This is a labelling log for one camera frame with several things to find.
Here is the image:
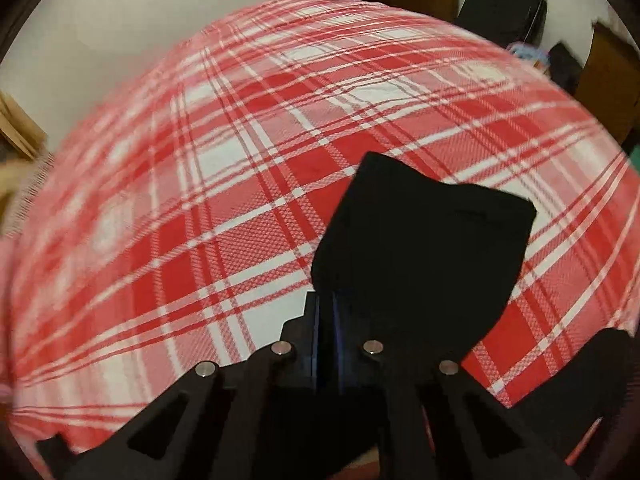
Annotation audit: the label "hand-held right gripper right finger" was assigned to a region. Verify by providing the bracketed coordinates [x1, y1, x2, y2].
[327, 296, 568, 480]

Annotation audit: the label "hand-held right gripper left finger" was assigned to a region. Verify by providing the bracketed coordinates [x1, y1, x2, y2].
[36, 291, 323, 480]

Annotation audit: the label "black pants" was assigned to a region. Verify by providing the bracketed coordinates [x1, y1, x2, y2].
[310, 151, 640, 480]

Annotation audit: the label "red white plaid bedsheet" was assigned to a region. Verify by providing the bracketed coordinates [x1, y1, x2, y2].
[0, 0, 640, 461]

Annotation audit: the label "colourful printed cloth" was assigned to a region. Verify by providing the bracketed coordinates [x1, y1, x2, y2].
[507, 42, 551, 73]

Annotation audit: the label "small dark bag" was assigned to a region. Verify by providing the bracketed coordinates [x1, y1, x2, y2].
[547, 42, 583, 95]

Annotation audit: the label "cream wooden headboard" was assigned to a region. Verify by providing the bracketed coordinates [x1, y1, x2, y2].
[0, 91, 49, 162]

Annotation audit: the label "black bag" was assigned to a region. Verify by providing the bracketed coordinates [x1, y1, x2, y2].
[457, 0, 548, 51]

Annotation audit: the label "brown wooden cabinet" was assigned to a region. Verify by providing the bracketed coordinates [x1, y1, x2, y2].
[575, 19, 640, 148]

